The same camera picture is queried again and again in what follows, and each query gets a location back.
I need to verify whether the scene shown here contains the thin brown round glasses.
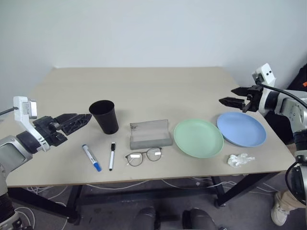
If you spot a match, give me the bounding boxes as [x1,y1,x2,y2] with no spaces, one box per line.
[125,147,164,168]

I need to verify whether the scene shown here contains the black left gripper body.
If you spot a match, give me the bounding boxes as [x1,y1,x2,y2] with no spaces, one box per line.
[32,116,69,147]

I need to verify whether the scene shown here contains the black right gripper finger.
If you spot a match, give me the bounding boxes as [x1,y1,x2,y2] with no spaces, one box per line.
[218,97,245,111]
[231,87,251,96]

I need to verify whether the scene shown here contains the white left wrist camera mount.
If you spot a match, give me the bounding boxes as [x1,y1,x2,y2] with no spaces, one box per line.
[13,96,51,153]

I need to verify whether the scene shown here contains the white tissue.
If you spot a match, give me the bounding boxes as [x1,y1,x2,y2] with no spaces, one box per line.
[226,153,256,168]

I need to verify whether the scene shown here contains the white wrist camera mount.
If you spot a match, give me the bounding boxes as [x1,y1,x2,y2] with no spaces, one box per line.
[251,63,276,118]
[13,96,51,153]

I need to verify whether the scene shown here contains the black bag with orange tag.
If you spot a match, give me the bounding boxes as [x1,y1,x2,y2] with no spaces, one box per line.
[286,66,307,92]

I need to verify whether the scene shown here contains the white floor cable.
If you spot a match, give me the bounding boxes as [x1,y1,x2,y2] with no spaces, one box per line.
[14,184,70,230]
[86,177,279,194]

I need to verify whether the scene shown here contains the black table frame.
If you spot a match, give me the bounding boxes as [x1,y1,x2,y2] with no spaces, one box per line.
[7,171,281,226]

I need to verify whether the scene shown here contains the grey glasses case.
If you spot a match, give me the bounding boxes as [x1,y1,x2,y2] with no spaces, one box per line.
[129,119,173,150]

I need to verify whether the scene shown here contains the green plate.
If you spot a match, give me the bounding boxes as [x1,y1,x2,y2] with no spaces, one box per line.
[173,118,225,159]

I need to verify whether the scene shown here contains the white marker with blue cap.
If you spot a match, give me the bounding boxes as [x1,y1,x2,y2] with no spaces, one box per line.
[82,144,103,173]

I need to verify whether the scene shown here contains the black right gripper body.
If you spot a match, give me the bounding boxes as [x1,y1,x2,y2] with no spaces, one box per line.
[242,85,264,113]

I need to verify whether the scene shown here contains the bystander in beige trousers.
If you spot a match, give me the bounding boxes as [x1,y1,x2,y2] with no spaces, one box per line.
[271,190,307,226]

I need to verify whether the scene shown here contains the blue plate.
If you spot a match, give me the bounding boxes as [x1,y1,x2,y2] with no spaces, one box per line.
[216,112,267,148]

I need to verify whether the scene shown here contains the white marker with black cap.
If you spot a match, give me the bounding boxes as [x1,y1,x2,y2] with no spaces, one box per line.
[109,142,117,172]

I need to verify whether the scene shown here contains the black plastic cup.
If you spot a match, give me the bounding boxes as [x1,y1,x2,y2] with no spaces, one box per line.
[88,100,119,135]

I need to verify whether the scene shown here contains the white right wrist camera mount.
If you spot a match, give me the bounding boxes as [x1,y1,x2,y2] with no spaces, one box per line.
[251,63,276,118]

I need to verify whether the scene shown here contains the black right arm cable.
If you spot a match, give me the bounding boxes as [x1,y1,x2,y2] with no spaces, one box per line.
[256,81,307,108]

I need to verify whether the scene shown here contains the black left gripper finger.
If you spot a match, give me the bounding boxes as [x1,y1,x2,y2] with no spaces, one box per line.
[62,116,92,136]
[56,113,93,124]

